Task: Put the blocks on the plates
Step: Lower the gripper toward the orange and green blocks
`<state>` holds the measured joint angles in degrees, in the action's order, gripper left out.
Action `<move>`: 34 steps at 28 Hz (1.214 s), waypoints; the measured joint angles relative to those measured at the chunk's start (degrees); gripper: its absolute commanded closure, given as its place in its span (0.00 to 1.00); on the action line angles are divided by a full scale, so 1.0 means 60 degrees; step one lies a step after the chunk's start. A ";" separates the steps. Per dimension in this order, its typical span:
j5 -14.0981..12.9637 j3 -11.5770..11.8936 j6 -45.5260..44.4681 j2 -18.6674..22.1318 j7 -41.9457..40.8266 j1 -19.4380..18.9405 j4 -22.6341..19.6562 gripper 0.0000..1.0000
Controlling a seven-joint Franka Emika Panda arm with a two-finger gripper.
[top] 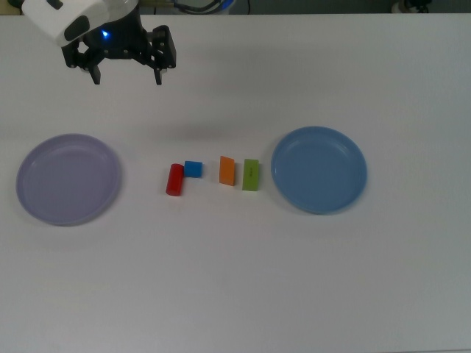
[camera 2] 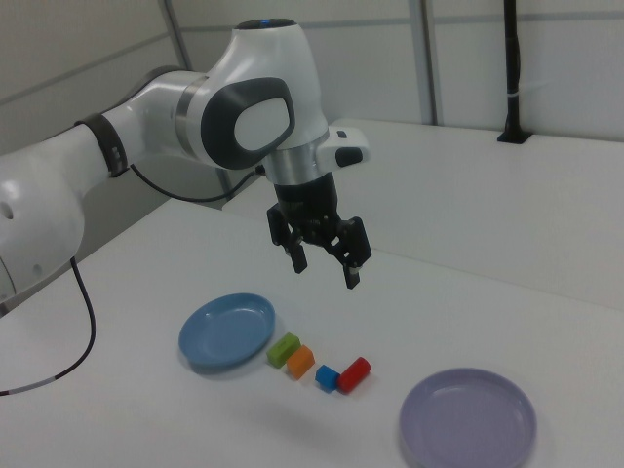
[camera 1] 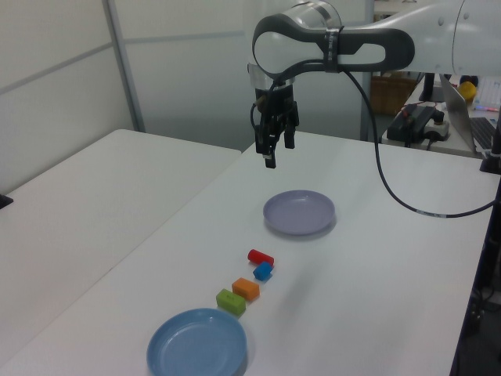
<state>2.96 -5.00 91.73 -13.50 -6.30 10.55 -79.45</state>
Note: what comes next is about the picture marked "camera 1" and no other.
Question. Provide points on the white device with lights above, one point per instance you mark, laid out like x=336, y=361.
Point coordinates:
x=489, y=94

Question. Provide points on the black monitor stand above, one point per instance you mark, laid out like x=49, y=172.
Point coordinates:
x=428, y=86

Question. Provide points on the brown cardboard box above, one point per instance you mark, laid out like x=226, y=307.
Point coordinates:
x=391, y=96

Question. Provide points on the green block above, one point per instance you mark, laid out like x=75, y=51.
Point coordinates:
x=230, y=301

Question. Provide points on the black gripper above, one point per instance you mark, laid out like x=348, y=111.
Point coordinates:
x=280, y=105

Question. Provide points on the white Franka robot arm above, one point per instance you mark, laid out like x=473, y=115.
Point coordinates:
x=430, y=39

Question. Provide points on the grey emergency stop box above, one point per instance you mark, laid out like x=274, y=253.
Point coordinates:
x=438, y=127

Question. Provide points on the yellow ball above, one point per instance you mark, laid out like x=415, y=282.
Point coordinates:
x=467, y=92

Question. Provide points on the orange block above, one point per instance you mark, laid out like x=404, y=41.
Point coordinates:
x=246, y=288

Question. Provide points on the blue block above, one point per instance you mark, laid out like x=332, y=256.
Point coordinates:
x=262, y=271

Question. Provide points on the blue plate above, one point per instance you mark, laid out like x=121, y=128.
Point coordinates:
x=195, y=344

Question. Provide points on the black power unit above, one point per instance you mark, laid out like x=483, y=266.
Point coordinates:
x=411, y=121

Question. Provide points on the red cylinder block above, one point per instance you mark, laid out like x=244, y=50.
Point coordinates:
x=259, y=256

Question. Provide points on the grey partition post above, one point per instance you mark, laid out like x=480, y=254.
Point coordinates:
x=364, y=131

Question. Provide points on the purple plate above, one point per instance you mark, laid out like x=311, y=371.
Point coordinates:
x=299, y=211

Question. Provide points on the silver laptop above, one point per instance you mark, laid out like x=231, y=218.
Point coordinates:
x=456, y=105

